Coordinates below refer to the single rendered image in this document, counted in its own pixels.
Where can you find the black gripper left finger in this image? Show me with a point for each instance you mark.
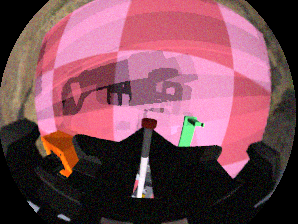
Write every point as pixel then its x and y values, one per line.
pixel 124 154

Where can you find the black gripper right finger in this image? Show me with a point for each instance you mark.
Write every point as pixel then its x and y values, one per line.
pixel 165 158

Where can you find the grey pin with red cap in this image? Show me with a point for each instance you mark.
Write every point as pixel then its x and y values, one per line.
pixel 149 124

